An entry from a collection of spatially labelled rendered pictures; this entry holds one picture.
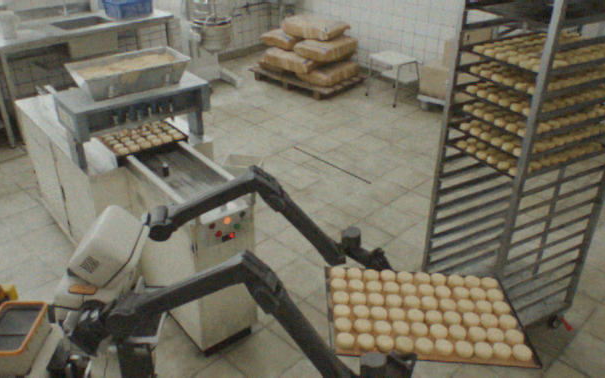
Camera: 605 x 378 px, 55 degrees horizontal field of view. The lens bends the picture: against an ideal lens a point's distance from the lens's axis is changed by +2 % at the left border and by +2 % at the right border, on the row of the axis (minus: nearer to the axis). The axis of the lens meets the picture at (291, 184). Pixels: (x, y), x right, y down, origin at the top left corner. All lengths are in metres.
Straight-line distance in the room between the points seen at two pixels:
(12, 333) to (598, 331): 2.85
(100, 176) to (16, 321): 1.14
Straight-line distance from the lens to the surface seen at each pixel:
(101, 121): 3.05
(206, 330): 2.93
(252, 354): 3.09
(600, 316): 3.71
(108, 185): 3.10
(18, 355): 2.00
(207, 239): 2.58
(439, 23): 6.28
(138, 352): 1.83
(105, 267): 1.69
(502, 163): 2.68
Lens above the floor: 2.22
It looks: 30 degrees down
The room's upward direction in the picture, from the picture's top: straight up
